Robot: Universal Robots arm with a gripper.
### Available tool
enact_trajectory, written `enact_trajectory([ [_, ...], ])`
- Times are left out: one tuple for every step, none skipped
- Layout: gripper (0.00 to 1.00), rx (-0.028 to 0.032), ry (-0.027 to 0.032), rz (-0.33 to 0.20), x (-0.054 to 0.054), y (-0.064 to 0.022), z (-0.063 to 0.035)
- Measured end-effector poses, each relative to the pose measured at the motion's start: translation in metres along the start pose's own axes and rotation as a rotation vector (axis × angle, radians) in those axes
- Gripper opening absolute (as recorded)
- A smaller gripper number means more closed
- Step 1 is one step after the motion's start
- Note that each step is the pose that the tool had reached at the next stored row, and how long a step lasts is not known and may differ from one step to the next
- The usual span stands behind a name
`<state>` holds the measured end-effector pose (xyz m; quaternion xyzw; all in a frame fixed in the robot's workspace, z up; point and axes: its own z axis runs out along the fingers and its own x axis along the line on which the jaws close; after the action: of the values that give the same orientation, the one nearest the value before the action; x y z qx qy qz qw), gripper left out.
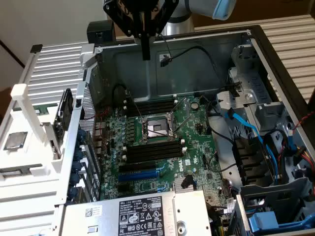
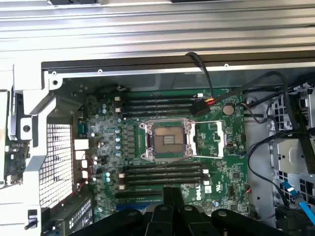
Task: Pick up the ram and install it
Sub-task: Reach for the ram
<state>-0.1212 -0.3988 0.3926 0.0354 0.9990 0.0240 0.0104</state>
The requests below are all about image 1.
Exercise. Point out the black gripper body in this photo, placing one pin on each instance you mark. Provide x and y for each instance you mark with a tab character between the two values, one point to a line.
118	12

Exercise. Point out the black plastic block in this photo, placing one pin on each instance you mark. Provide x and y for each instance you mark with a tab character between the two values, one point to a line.
101	29

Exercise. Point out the grey open PC case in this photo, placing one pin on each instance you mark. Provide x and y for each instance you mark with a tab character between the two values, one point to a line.
197	73

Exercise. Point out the metal socket cover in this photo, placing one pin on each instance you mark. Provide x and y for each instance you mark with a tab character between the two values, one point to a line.
183	108

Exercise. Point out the round coin battery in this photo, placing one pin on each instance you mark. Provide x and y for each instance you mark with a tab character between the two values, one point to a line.
195	105

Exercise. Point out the CPU socket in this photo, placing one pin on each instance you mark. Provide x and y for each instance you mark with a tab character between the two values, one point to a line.
157	129

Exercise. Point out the black graphics card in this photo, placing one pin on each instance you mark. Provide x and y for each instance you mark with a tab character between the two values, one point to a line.
66	110

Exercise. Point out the blue slot retention clip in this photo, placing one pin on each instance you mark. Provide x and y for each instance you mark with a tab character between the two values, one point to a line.
73	193
75	179
78	153
82	135
77	166

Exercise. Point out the tall grey drive cage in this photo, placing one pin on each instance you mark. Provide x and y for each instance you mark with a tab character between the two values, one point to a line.
253	81

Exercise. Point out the Universal Robots cardboard box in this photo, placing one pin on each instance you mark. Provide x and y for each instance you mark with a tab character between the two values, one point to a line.
258	12

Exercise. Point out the green Dell motherboard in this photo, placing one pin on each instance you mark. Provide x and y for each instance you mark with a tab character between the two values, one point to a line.
197	152

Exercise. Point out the long black expansion slot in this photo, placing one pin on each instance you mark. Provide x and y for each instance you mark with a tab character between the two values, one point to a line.
137	167

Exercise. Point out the blue expansion slot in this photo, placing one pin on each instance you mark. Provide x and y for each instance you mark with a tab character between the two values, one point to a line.
137	175

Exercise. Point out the small grey disk bay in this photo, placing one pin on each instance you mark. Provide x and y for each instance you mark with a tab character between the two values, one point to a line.
268	113

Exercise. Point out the silver chipset heatsink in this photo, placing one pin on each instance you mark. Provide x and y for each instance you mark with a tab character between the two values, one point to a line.
177	185

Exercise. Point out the short black expansion slot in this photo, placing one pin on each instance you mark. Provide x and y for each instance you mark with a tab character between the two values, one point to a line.
123	188

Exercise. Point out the white parts rack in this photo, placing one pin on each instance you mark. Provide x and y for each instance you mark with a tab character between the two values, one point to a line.
32	152

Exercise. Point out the silver CPU chip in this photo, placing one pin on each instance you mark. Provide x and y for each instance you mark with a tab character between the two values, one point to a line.
16	140

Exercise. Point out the silver power supply unit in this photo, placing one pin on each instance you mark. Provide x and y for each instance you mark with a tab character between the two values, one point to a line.
192	211

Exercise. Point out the large grey disk bay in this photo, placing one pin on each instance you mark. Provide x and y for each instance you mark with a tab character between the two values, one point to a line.
270	194

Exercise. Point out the blue plastic latch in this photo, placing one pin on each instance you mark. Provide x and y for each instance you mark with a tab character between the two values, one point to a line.
263	221

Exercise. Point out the black rail end cap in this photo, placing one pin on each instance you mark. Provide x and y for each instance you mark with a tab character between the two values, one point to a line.
36	48

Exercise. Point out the silver disk bay bracket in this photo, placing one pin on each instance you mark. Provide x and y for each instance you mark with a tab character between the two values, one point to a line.
246	97

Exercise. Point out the blue plastic rail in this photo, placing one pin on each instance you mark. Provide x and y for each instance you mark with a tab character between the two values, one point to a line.
295	222

